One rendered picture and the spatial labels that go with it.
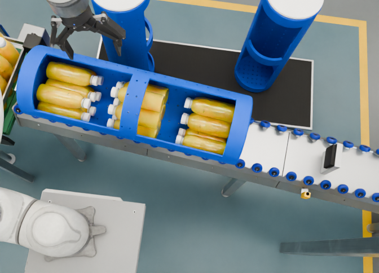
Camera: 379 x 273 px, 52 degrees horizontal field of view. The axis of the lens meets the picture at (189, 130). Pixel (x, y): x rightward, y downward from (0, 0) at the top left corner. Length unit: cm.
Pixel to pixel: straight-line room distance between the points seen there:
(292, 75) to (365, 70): 64
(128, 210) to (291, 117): 151
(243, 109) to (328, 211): 149
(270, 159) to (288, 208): 100
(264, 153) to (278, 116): 95
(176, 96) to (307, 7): 76
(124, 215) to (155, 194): 110
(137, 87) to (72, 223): 54
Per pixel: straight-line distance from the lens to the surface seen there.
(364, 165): 191
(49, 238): 129
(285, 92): 277
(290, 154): 180
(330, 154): 171
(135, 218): 152
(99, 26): 106
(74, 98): 159
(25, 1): 331
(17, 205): 136
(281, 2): 198
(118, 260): 152
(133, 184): 263
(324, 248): 200
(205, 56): 277
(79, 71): 164
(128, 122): 148
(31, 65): 159
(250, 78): 273
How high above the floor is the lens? 259
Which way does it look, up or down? 73 degrees down
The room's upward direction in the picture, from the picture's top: 12 degrees clockwise
